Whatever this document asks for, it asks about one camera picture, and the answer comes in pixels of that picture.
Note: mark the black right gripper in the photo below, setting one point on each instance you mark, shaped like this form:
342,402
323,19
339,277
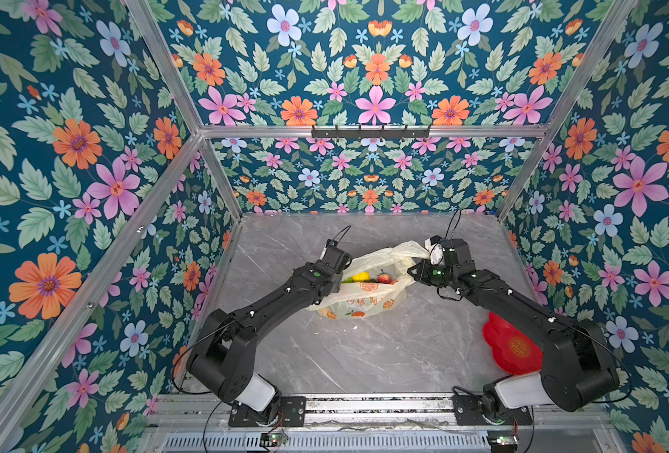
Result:
425,272

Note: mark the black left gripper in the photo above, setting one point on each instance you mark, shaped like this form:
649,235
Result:
337,279

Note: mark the cream plastic bag orange print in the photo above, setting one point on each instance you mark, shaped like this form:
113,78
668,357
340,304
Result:
366,299

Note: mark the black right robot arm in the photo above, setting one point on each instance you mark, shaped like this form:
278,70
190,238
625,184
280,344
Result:
577,366

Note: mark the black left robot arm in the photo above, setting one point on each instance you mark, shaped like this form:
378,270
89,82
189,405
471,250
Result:
223,358

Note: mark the yellow lemon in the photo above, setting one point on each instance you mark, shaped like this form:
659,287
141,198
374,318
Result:
362,277

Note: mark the red apple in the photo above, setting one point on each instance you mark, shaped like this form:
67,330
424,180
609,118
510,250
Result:
385,278

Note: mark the red flower-shaped plate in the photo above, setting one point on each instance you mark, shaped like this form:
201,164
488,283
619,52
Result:
512,351

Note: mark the small circuit board right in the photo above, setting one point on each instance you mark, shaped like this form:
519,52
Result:
503,443

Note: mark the small circuit board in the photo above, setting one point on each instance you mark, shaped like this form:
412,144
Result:
503,443
273,440

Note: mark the small circuit board left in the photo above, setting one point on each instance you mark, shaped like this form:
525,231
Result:
273,440

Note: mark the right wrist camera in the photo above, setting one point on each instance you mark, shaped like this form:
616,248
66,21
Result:
436,254

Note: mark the black hook rail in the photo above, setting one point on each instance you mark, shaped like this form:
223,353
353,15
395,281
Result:
349,133

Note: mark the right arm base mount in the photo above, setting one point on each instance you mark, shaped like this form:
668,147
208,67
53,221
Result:
473,409

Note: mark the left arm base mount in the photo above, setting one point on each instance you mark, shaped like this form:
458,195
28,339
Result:
286,411

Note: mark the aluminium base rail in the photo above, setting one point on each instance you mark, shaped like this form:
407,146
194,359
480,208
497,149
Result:
409,422

